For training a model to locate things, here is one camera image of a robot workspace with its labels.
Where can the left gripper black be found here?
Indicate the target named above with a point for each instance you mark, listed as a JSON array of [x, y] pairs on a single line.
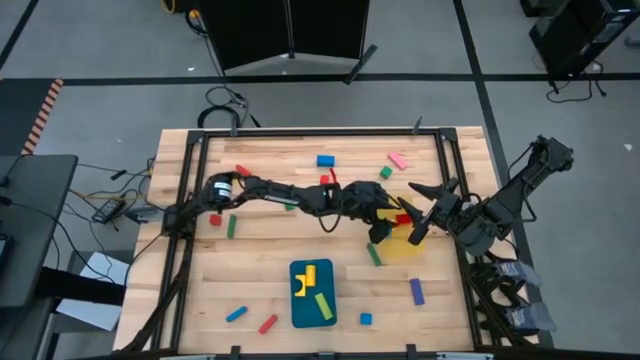
[[365, 200]]

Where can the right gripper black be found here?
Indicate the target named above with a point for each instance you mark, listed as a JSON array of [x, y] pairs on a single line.
[[445, 210]]

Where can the yellow wooden cube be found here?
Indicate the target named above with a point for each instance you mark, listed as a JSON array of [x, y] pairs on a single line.
[[387, 215]]

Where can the red wooden cube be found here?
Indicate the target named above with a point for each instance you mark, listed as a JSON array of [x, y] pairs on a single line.
[[215, 220], [325, 179], [403, 218]]

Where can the blue wooden cube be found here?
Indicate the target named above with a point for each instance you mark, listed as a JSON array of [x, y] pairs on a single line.
[[389, 232], [366, 318]]

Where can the green wooden cube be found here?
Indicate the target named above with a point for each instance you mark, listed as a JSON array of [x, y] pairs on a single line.
[[290, 207], [385, 172]]

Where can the pink wooden block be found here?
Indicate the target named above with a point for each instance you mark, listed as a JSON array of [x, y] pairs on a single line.
[[398, 161]]

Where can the green long wooden block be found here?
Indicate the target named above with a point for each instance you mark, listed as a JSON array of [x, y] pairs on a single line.
[[375, 255], [232, 227]]

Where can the large blue wooden block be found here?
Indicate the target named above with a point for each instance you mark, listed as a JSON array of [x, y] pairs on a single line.
[[325, 161]]

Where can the purple wooden block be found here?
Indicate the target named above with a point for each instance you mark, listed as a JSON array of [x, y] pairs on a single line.
[[417, 291]]

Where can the yellow wooden cylinder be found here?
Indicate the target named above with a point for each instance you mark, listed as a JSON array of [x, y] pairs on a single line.
[[310, 276]]

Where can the yellow wooden arch block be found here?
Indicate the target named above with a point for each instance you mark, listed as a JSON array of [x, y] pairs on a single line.
[[303, 285]]

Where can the lime green wooden block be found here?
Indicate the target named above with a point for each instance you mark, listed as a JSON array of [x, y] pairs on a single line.
[[323, 306]]

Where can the blue plastic bin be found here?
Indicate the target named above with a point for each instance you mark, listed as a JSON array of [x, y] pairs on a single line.
[[300, 310]]

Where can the red long wooden block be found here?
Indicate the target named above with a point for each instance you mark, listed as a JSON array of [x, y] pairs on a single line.
[[268, 324], [243, 170]]

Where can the blue long wooden block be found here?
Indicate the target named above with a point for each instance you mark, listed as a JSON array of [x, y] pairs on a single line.
[[236, 314]]

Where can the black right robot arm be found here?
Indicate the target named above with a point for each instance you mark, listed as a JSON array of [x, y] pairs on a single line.
[[520, 190]]

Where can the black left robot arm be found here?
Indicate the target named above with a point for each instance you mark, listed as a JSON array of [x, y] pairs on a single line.
[[280, 192]]

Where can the yellow translucent plastic bin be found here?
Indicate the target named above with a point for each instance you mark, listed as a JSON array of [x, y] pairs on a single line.
[[400, 247]]

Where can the grey patterned sandbag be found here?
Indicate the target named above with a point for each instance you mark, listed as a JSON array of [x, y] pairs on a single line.
[[535, 317], [522, 272]]

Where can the black folding partition screen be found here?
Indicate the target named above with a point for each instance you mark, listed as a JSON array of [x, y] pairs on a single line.
[[250, 30]]

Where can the black equipment cabinet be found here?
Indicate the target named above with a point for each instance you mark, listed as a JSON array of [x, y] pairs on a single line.
[[575, 35]]

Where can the black power adapter brick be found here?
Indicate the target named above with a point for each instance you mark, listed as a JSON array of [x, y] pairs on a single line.
[[107, 211]]

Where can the white paper sheet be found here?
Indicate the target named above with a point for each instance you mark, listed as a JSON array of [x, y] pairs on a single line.
[[107, 267]]

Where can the black desk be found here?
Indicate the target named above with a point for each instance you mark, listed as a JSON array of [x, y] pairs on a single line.
[[30, 225]]

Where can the black mat with hazard edge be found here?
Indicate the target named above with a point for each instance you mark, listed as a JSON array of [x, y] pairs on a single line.
[[20, 115]]

